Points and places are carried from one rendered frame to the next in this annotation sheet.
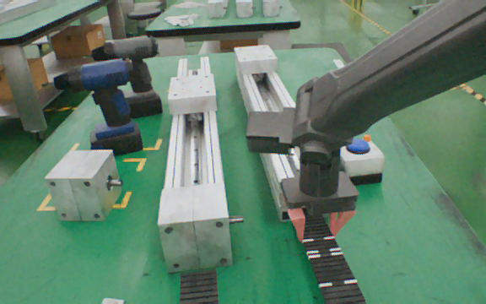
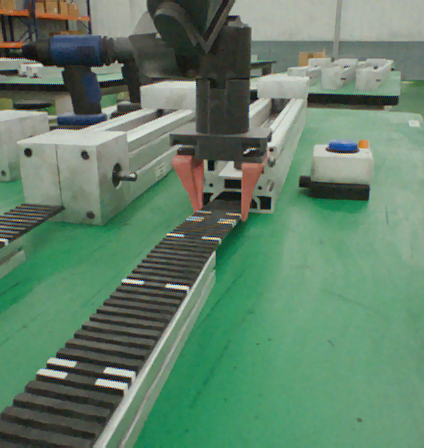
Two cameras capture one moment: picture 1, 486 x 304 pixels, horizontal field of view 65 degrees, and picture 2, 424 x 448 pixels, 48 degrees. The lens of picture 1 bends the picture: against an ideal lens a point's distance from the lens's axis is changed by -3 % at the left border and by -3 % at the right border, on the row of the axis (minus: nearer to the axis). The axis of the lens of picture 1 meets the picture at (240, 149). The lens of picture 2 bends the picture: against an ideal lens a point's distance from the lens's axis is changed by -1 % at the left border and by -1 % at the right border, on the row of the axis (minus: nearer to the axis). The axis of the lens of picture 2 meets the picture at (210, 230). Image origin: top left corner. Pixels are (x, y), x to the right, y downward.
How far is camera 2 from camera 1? 0.35 m
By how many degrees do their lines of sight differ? 17
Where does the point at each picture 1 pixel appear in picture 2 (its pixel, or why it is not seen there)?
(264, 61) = (289, 83)
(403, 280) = (307, 273)
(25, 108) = not seen: hidden behind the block
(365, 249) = (282, 242)
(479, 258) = not seen: outside the picture
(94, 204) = (2, 157)
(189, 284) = (21, 209)
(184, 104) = (158, 95)
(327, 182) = (220, 111)
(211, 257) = (76, 206)
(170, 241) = (30, 169)
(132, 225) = not seen: hidden behind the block
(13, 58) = (68, 108)
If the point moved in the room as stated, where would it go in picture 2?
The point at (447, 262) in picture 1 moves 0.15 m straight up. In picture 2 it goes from (395, 271) to (419, 107)
